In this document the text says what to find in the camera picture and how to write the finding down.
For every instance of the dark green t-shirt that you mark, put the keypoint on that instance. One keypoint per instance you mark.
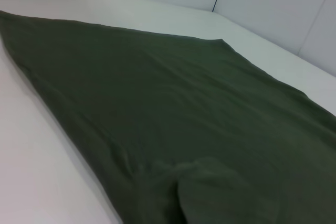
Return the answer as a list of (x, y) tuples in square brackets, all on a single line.
[(170, 116)]

